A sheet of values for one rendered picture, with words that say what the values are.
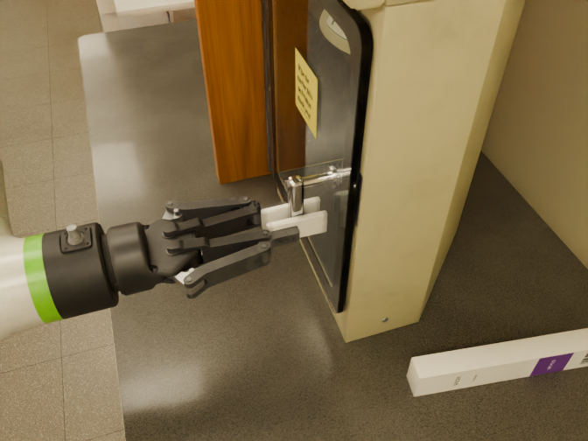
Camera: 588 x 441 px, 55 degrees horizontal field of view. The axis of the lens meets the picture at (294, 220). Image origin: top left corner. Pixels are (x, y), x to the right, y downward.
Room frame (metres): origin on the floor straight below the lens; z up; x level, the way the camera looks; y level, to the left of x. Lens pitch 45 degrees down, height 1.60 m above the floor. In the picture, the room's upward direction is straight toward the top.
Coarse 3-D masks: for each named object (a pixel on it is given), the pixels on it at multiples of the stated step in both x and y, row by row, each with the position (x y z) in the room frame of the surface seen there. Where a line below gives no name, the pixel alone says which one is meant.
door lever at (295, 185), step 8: (328, 168) 0.47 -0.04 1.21; (296, 176) 0.46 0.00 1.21; (312, 176) 0.46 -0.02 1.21; (320, 176) 0.46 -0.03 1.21; (328, 176) 0.46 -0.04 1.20; (288, 184) 0.45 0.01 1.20; (296, 184) 0.45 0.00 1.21; (304, 184) 0.45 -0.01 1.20; (312, 184) 0.45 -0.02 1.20; (320, 184) 0.46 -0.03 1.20; (288, 192) 0.45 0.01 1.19; (296, 192) 0.44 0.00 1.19; (288, 200) 0.45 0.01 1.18; (296, 200) 0.44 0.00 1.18; (288, 208) 0.45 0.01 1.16; (296, 208) 0.44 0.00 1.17; (288, 216) 0.45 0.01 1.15; (296, 216) 0.44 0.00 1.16
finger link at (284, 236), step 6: (288, 228) 0.43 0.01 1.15; (294, 228) 0.43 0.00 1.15; (276, 234) 0.42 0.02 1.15; (282, 234) 0.42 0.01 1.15; (288, 234) 0.42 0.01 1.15; (294, 234) 0.42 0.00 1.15; (270, 240) 0.42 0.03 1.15; (276, 240) 0.42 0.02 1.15; (282, 240) 0.42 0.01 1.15; (288, 240) 0.42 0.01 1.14; (294, 240) 0.42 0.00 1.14; (270, 246) 0.41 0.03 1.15; (276, 246) 0.42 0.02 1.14; (264, 258) 0.40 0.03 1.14
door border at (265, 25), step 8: (264, 0) 0.71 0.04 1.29; (264, 8) 0.71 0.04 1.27; (360, 16) 0.45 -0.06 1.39; (264, 24) 0.71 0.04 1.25; (264, 32) 0.71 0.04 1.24; (264, 64) 0.71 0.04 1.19; (264, 72) 0.71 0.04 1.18; (272, 128) 0.70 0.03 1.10; (272, 136) 0.70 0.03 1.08; (272, 144) 0.70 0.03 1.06; (360, 144) 0.43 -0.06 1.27; (272, 152) 0.70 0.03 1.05; (272, 160) 0.70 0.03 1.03; (272, 168) 0.70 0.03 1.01; (352, 224) 0.43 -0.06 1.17
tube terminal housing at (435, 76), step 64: (384, 0) 0.42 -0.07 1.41; (448, 0) 0.44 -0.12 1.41; (512, 0) 0.50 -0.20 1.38; (384, 64) 0.42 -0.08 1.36; (448, 64) 0.44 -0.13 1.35; (384, 128) 0.42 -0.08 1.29; (448, 128) 0.45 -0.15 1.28; (384, 192) 0.43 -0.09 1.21; (448, 192) 0.45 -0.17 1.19; (384, 256) 0.43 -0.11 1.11; (384, 320) 0.43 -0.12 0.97
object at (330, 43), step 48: (288, 0) 0.62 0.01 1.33; (336, 0) 0.48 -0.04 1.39; (288, 48) 0.62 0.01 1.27; (336, 48) 0.48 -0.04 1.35; (288, 96) 0.62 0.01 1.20; (336, 96) 0.47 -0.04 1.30; (288, 144) 0.62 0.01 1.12; (336, 144) 0.46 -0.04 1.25; (336, 192) 0.45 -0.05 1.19; (336, 240) 0.44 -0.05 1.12; (336, 288) 0.43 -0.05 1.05
